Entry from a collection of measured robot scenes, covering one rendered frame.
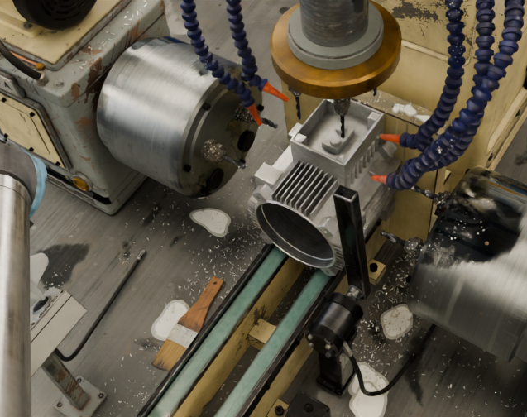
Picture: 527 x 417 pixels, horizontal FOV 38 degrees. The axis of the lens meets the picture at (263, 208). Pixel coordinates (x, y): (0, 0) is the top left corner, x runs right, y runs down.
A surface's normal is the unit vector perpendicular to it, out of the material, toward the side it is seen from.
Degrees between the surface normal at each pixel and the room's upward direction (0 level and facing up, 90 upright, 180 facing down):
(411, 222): 90
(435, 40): 90
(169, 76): 6
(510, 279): 36
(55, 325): 52
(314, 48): 0
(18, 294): 65
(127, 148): 77
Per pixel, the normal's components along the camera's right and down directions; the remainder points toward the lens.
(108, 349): -0.10, -0.56
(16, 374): 0.77, -0.60
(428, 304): -0.56, 0.62
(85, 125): 0.83, 0.41
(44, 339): 0.59, -0.02
